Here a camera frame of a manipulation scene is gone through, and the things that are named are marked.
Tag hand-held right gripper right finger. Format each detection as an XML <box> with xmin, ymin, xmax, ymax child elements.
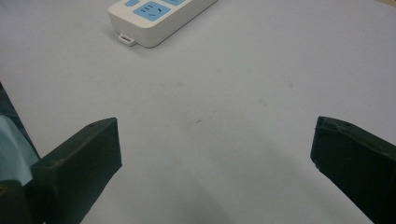
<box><xmin>309</xmin><ymin>116</ymin><xmax>396</xmax><ymax>224</ymax></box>

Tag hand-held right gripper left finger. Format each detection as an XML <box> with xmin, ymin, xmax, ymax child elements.
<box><xmin>30</xmin><ymin>117</ymin><xmax>123</xmax><ymax>224</ymax></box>

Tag light blue cloth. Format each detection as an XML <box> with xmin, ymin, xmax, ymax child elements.
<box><xmin>0</xmin><ymin>115</ymin><xmax>41</xmax><ymax>187</ymax></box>

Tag white power strip blue sockets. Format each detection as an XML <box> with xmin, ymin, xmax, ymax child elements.
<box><xmin>107</xmin><ymin>0</ymin><xmax>219</xmax><ymax>49</ymax></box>

